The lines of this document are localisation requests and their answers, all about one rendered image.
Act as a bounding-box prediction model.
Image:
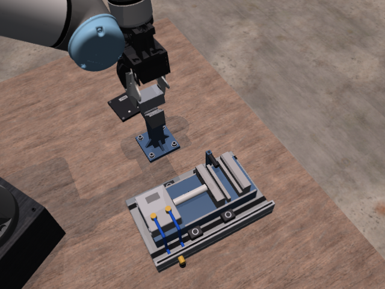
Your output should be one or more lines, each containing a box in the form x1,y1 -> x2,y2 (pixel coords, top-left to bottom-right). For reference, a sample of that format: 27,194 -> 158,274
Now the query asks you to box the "grey flat bar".
217,159 -> 242,197
206,164 -> 231,203

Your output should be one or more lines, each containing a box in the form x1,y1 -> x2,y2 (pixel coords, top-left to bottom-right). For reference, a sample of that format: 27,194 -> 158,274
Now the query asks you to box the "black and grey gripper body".
119,15 -> 171,86

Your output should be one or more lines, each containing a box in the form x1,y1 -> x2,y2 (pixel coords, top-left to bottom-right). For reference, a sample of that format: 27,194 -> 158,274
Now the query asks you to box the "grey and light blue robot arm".
0,0 -> 153,247

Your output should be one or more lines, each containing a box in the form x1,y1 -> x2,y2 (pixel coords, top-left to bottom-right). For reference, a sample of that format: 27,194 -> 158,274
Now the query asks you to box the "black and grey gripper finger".
117,56 -> 141,108
156,75 -> 170,95

